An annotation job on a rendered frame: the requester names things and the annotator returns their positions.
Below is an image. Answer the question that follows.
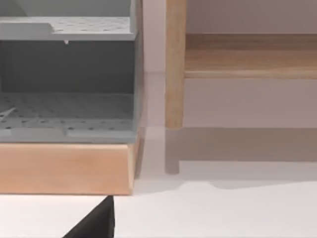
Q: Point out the grey pierced drawer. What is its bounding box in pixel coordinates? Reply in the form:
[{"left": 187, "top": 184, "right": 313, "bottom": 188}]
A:
[{"left": 0, "top": 0, "right": 145, "bottom": 144}]

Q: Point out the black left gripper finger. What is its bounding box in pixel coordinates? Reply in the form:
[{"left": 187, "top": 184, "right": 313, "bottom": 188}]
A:
[{"left": 61, "top": 195, "right": 115, "bottom": 238}]

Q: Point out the pale wooden drawer front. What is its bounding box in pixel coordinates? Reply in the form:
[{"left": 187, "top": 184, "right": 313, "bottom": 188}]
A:
[{"left": 0, "top": 136, "right": 142, "bottom": 196}]

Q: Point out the open wooden shelf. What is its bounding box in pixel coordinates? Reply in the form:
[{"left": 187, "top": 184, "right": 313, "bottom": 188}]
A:
[{"left": 164, "top": 0, "right": 317, "bottom": 130}]

